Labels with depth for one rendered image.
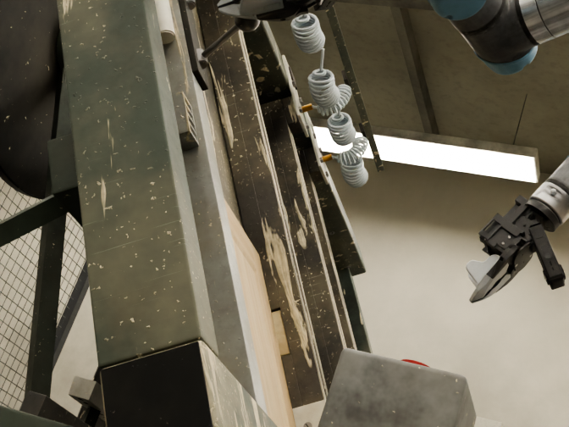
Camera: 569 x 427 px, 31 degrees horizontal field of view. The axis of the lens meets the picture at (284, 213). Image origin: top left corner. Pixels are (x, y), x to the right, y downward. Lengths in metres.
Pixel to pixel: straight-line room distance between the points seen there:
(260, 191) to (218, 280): 0.50
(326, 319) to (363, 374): 1.24
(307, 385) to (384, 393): 0.69
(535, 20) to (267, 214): 0.62
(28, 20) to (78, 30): 1.24
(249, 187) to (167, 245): 0.75
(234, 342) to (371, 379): 0.36
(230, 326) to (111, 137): 0.29
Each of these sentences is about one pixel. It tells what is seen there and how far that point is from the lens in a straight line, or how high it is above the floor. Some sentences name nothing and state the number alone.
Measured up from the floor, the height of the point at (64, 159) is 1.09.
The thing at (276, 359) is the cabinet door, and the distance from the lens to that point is 1.58.
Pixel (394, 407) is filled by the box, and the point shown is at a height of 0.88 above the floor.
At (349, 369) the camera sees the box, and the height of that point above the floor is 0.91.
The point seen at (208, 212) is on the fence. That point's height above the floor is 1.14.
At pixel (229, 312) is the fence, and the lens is 1.28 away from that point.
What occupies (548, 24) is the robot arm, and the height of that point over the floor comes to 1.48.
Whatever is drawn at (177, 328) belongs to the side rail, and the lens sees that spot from 1.01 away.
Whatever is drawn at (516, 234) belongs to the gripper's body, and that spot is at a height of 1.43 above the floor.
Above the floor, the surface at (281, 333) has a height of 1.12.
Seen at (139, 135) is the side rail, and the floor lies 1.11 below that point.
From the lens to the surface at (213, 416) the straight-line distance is 0.96.
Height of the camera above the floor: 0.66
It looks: 23 degrees up
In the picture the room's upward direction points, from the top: 20 degrees clockwise
